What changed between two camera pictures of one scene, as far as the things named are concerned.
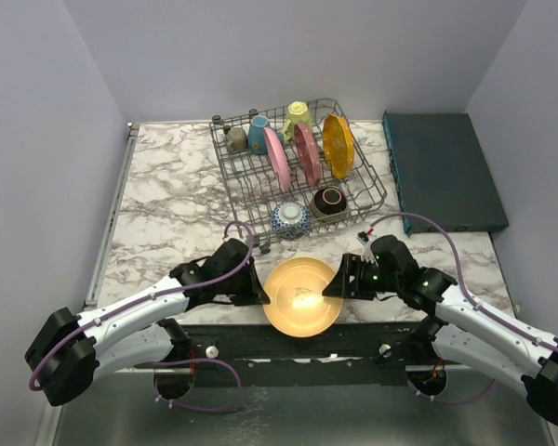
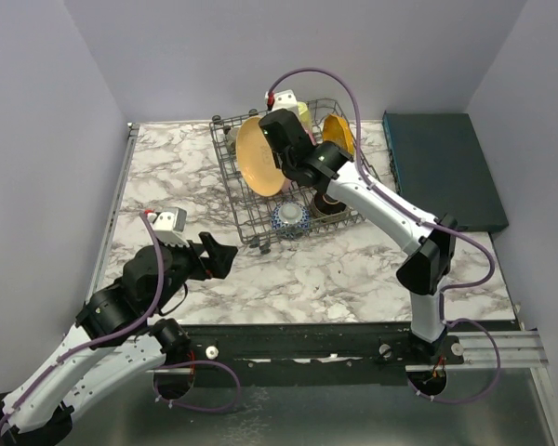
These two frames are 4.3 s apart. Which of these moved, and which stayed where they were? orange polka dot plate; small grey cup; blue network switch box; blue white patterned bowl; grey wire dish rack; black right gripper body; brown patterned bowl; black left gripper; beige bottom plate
Moved: black right gripper body; beige bottom plate; black left gripper
Stayed: orange polka dot plate; grey wire dish rack; blue network switch box; blue white patterned bowl; small grey cup; brown patterned bowl
